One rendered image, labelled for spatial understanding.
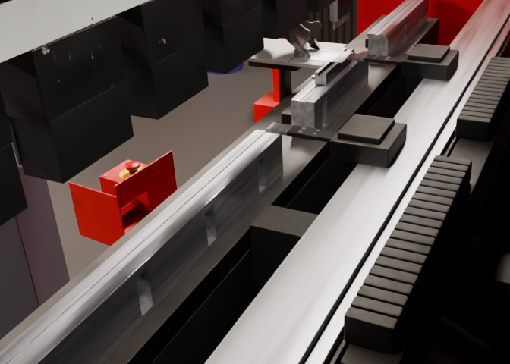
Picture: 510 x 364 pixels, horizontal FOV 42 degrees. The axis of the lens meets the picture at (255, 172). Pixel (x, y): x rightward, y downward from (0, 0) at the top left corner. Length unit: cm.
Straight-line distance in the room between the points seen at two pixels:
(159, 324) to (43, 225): 106
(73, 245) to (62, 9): 220
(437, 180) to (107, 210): 81
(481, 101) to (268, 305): 66
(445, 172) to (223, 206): 39
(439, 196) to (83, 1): 56
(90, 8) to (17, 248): 125
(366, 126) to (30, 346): 69
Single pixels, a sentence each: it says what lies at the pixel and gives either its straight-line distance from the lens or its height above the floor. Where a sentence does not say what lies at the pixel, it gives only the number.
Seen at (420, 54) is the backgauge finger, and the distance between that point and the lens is 163.
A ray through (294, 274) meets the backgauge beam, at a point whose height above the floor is 98.
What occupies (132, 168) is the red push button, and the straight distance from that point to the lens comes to 166.
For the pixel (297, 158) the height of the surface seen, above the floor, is 87.
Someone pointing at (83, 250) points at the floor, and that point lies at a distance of 288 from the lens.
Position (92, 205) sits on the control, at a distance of 161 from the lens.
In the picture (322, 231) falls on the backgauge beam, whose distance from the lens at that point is 102.
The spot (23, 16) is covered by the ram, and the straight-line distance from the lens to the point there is 75.
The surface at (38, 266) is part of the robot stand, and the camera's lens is 206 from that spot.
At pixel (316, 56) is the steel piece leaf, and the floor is 100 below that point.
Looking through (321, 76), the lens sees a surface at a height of 99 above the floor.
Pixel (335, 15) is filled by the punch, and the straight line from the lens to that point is 166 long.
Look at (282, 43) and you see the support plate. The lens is 185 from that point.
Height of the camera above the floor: 154
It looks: 28 degrees down
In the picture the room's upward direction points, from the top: 4 degrees counter-clockwise
